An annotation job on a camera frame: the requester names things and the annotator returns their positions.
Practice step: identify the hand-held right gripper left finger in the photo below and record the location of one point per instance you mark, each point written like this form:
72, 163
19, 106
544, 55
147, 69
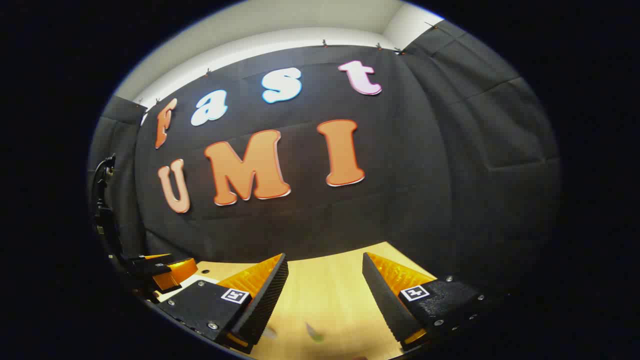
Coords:
267, 300

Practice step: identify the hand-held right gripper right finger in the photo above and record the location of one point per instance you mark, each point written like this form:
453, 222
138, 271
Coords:
385, 300

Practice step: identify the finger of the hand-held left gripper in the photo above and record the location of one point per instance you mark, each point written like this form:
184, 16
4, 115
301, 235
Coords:
177, 272
155, 260

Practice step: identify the white green cream tube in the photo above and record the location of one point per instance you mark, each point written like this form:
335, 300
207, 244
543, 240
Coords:
315, 332
270, 333

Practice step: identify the black backdrop cloth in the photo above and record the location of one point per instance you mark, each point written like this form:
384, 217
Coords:
400, 175

